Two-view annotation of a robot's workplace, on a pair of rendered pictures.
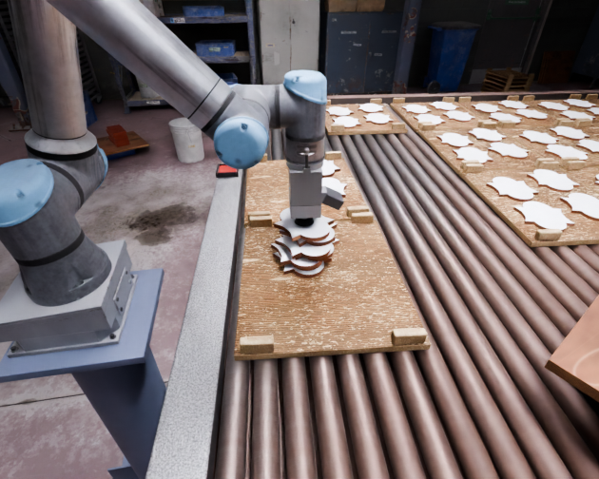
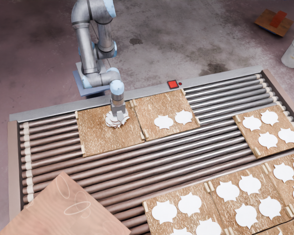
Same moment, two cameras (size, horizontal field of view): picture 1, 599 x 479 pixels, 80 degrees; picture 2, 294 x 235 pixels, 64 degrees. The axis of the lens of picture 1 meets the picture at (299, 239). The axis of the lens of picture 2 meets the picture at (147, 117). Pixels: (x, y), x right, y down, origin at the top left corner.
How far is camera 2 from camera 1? 1.35 m
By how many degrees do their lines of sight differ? 49
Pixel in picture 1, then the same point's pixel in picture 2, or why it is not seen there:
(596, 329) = (73, 186)
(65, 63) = (101, 35)
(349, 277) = (108, 134)
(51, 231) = not seen: hidden behind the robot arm
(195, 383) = (69, 107)
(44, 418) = not seen: hidden behind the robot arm
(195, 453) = (53, 113)
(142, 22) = (81, 50)
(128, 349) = (82, 92)
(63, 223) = not seen: hidden behind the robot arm
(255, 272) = (106, 109)
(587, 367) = (60, 178)
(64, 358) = (78, 80)
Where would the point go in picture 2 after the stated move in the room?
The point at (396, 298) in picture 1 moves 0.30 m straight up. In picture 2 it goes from (100, 148) to (95, 125)
